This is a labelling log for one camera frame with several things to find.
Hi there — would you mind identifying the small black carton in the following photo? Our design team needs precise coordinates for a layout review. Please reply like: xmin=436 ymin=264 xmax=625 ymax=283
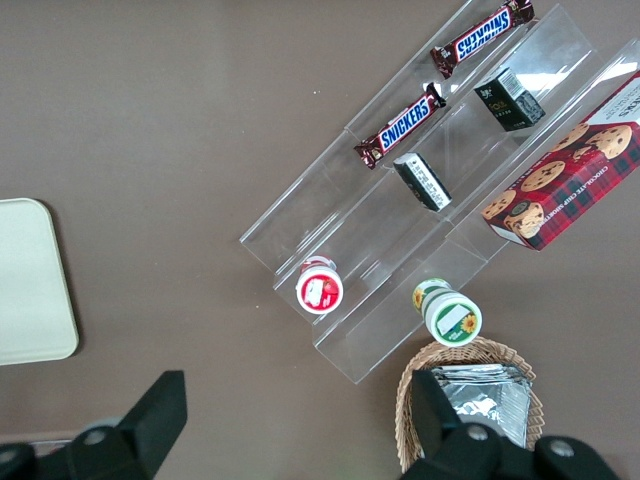
xmin=392 ymin=152 xmax=454 ymax=214
xmin=473 ymin=67 xmax=546 ymax=133

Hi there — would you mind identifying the red lid yogurt cup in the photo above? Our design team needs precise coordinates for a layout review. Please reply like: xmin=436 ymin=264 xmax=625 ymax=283
xmin=294 ymin=254 xmax=345 ymax=315

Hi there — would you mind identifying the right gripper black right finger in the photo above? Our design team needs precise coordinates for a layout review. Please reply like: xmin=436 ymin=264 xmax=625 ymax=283
xmin=399 ymin=369 xmax=532 ymax=480

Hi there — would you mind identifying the clear acrylic stepped stand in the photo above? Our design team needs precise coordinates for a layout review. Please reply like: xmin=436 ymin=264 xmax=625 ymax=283
xmin=238 ymin=0 xmax=640 ymax=385

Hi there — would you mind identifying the silver foil tray stack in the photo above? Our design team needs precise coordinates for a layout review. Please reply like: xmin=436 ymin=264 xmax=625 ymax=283
xmin=424 ymin=363 xmax=531 ymax=451

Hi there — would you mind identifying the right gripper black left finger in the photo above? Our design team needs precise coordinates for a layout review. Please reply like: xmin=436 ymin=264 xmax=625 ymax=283
xmin=64 ymin=370 xmax=189 ymax=480

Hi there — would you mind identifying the Snickers chocolate bar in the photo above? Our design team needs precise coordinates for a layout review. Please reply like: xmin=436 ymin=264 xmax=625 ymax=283
xmin=353 ymin=82 xmax=447 ymax=171
xmin=430 ymin=0 xmax=535 ymax=80

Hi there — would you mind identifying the green lid yogurt cup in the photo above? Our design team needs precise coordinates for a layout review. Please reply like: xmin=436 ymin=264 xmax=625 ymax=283
xmin=411 ymin=277 xmax=484 ymax=347

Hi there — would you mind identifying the red tartan cookie box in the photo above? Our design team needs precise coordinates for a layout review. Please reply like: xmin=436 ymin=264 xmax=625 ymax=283
xmin=480 ymin=69 xmax=640 ymax=252

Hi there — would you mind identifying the light tan wicker basket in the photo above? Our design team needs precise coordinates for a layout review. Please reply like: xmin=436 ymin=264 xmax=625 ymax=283
xmin=396 ymin=335 xmax=544 ymax=474

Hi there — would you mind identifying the cream plastic tray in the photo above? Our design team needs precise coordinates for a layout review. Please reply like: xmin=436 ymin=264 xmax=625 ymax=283
xmin=0 ymin=197 xmax=80 ymax=367

